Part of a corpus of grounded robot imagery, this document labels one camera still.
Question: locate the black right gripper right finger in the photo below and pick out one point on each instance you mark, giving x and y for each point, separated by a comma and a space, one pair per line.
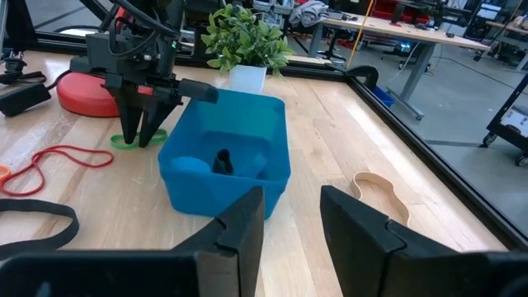
363, 255

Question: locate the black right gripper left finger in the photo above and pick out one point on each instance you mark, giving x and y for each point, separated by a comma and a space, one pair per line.
231, 255

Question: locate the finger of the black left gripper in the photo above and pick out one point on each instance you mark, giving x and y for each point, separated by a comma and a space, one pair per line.
128, 115
154, 119

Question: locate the green rubber band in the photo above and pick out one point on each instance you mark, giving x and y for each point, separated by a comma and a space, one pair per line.
117, 142

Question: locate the red rubber band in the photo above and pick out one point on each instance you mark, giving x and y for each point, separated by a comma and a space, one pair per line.
110, 158

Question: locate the small thick black band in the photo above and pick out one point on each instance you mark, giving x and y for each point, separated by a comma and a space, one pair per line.
222, 163

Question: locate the blue plastic bin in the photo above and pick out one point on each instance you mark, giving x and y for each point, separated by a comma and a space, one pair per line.
247, 119

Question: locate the large black rubber band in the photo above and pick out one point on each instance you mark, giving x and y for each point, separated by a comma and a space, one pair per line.
70, 222

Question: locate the orange rubber band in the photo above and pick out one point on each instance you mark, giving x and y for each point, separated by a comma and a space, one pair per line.
3, 171

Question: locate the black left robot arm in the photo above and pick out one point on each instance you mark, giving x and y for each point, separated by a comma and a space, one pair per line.
165, 12

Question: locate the tan wavy rubber band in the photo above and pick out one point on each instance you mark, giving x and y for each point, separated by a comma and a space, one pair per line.
355, 185

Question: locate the green plant in white pot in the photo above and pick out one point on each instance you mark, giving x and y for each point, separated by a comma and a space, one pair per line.
243, 41

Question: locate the blue storage crate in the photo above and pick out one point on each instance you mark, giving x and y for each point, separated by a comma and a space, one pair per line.
383, 99

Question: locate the black rolling cart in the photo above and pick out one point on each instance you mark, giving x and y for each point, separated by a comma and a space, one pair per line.
495, 128

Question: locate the grey cloth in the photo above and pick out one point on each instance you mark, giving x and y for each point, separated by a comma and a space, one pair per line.
309, 12

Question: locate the wooden table with grey legs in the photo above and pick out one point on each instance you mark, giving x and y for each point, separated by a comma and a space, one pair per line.
412, 33

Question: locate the red tool cabinet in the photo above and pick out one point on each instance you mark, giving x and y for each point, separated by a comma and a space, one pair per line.
383, 8

